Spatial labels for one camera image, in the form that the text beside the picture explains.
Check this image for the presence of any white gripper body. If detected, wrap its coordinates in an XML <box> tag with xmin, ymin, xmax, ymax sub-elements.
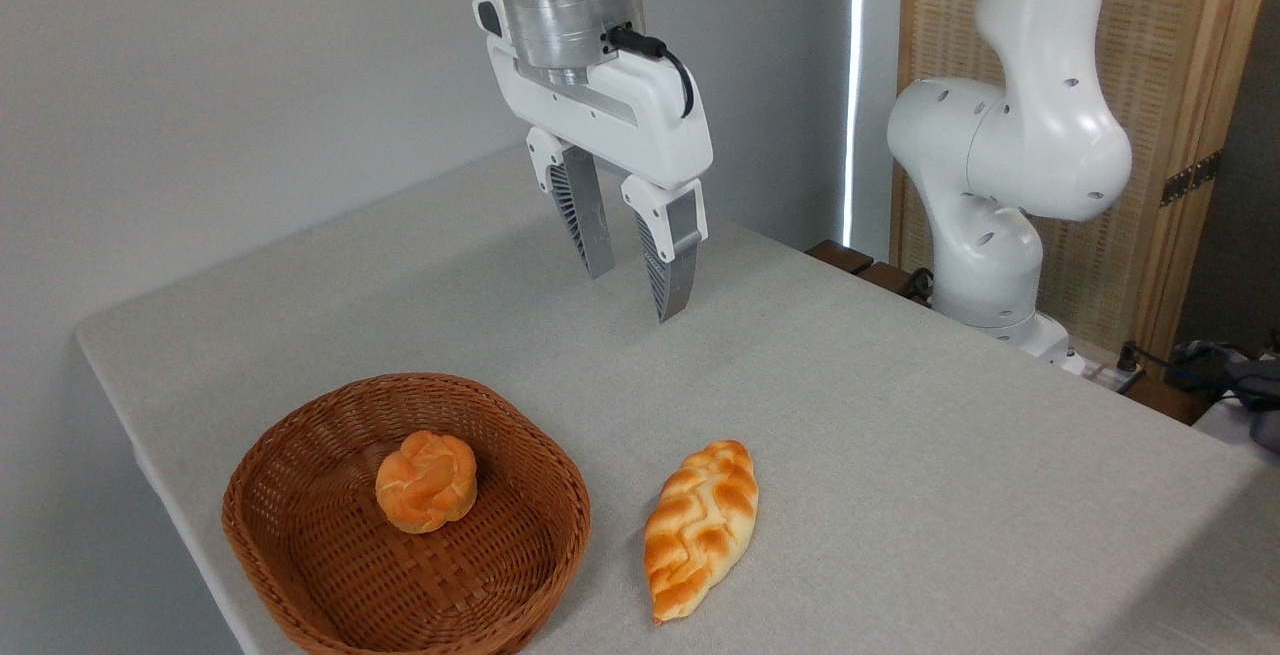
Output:
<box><xmin>473</xmin><ymin>0</ymin><xmax>715</xmax><ymax>192</ymax></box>

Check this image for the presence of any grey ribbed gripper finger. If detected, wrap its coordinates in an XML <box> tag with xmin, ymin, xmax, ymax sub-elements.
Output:
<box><xmin>526</xmin><ymin>126</ymin><xmax>617</xmax><ymax>281</ymax></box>
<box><xmin>621</xmin><ymin>174</ymin><xmax>709</xmax><ymax>325</ymax></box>

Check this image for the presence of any round orange bread bun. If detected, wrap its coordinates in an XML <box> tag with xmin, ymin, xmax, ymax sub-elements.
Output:
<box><xmin>375</xmin><ymin>429</ymin><xmax>479</xmax><ymax>535</ymax></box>

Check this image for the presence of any long braided bread loaf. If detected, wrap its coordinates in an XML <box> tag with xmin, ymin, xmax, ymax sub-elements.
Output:
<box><xmin>643</xmin><ymin>439</ymin><xmax>760</xmax><ymax>625</ymax></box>

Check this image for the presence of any dark brown wooden block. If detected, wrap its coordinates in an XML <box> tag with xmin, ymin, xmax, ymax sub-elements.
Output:
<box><xmin>805</xmin><ymin>239</ymin><xmax>875</xmax><ymax>277</ymax></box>
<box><xmin>857</xmin><ymin>261</ymin><xmax>917</xmax><ymax>298</ymax></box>

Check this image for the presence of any brown wicker basket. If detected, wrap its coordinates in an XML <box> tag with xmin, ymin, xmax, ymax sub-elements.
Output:
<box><xmin>222</xmin><ymin>372</ymin><xmax>592</xmax><ymax>655</ymax></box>

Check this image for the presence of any white power strip with plug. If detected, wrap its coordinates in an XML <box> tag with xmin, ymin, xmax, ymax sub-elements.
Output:
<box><xmin>1084</xmin><ymin>341</ymin><xmax>1148</xmax><ymax>397</ymax></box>

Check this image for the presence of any dark metal screen hinge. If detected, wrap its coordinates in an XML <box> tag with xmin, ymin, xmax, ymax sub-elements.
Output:
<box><xmin>1159</xmin><ymin>149</ymin><xmax>1224</xmax><ymax>209</ymax></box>

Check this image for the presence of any wooden woven folding screen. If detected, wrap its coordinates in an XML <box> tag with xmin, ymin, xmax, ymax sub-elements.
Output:
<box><xmin>889</xmin><ymin>0</ymin><xmax>1280</xmax><ymax>357</ymax></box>

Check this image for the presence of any dark grey bag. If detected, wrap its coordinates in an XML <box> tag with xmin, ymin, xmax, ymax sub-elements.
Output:
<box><xmin>1164</xmin><ymin>339</ymin><xmax>1280</xmax><ymax>453</ymax></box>

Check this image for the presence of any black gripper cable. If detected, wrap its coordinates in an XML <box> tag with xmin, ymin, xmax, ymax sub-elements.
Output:
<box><xmin>607</xmin><ymin>24</ymin><xmax>695</xmax><ymax>120</ymax></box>

